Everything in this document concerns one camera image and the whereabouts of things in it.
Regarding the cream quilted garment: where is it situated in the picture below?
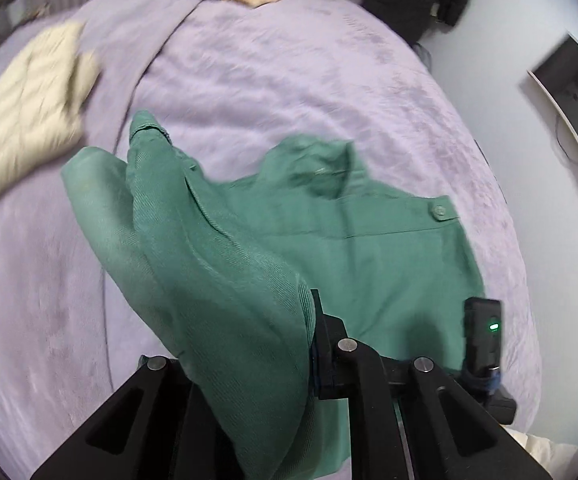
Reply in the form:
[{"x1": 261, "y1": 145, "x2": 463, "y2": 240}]
[{"x1": 0, "y1": 21, "x2": 100, "y2": 196}]

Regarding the green work jacket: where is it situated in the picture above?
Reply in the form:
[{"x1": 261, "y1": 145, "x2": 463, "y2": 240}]
[{"x1": 62, "y1": 112, "x2": 484, "y2": 479}]

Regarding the lavender plush bed blanket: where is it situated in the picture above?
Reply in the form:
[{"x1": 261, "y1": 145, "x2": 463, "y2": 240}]
[{"x1": 0, "y1": 0, "x2": 542, "y2": 479}]

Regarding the black camera box green light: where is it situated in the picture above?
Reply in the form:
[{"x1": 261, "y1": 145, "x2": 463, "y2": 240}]
[{"x1": 459, "y1": 297, "x2": 518, "y2": 426}]

